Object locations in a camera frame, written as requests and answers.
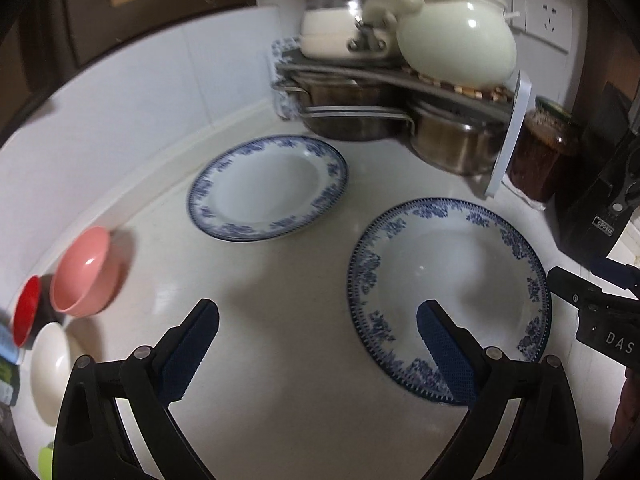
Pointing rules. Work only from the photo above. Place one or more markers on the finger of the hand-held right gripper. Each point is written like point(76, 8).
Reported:
point(575, 287)
point(615, 270)

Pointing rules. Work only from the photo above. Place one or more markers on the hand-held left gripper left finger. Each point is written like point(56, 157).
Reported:
point(187, 355)

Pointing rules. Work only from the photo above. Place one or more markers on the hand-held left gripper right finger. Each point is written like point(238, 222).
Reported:
point(447, 355)

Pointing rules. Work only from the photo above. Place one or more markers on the blue floral plate dotted rim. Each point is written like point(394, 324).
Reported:
point(450, 280)

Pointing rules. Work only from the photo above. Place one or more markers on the pink bowl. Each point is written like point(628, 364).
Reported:
point(85, 272)

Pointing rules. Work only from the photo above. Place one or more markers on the person's right hand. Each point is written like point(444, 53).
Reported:
point(629, 410)

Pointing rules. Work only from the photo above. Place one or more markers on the black knife block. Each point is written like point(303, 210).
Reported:
point(595, 195)

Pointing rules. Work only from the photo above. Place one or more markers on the glass jar of chili sauce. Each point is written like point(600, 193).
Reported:
point(542, 155)

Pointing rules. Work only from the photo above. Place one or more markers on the white bowl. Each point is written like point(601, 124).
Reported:
point(50, 370)

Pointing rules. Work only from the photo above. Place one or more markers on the metal pot rack white sides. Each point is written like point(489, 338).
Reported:
point(507, 140)

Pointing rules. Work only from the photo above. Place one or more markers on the red and black bowl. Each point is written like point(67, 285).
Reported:
point(25, 310)

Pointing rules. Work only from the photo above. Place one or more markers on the blue plastic bottle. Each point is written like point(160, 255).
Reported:
point(7, 347)

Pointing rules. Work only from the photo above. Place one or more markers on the small stainless steel pot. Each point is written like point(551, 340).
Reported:
point(455, 145)

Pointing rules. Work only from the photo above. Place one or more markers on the blue floral plate plain rim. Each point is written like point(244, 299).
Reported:
point(265, 180)

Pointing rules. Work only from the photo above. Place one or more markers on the wooden beaded trivet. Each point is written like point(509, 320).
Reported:
point(475, 91)

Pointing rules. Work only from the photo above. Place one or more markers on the large stainless steel pot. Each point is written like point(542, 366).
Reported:
point(350, 115)

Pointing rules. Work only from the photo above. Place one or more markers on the cream ceramic pot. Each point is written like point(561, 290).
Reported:
point(457, 40)

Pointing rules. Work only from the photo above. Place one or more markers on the cream pot with steel lid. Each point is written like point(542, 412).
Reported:
point(335, 15)

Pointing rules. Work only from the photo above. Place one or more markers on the white wall socket panel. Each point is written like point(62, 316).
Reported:
point(545, 15)

